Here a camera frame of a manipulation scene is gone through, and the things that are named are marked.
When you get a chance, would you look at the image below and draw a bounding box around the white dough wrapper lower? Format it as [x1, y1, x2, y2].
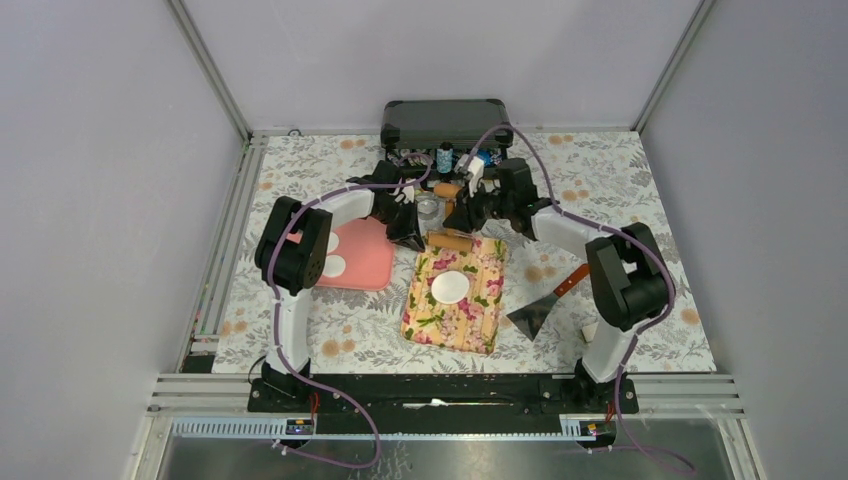
[322, 255, 347, 278]

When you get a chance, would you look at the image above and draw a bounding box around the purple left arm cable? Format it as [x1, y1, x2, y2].
[268, 152, 433, 470]

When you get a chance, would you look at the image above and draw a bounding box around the black poker chip case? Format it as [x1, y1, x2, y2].
[380, 99, 514, 178]

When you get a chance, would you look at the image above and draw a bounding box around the blue white chip stack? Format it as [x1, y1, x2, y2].
[435, 142, 454, 175]

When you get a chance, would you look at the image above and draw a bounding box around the pink plastic tray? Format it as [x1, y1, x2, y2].
[317, 218, 395, 291]

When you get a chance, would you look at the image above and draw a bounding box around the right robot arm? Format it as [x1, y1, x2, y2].
[444, 155, 676, 412]

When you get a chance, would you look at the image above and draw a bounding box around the white dough ball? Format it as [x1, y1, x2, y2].
[430, 271, 471, 305]

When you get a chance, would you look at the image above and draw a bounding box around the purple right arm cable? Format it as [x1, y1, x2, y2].
[457, 123, 697, 475]

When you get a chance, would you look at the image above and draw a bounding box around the white dough wrapper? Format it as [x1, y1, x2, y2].
[326, 232, 340, 255]
[322, 255, 347, 278]

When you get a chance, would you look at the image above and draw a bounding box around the white dough wrapper upper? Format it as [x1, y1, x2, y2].
[326, 232, 340, 255]

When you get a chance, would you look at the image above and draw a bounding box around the floral yellow tray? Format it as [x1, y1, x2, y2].
[400, 236, 508, 355]

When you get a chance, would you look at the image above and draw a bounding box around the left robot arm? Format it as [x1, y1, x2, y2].
[254, 160, 431, 411]

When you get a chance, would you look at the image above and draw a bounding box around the wooden double-ended rolling pin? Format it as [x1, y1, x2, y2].
[426, 182, 474, 254]

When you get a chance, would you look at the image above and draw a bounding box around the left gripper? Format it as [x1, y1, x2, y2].
[372, 198, 424, 252]

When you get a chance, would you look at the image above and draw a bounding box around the white green eraser block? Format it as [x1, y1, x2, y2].
[581, 325, 596, 343]

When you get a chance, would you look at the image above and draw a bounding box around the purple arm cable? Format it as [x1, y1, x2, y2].
[268, 152, 433, 470]
[457, 123, 697, 475]

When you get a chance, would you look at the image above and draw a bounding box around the blue small blind button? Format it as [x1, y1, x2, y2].
[476, 150, 495, 167]

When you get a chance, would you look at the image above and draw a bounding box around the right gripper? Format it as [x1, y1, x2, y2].
[443, 179, 514, 235]

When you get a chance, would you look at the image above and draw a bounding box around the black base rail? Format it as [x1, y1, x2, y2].
[247, 373, 639, 435]

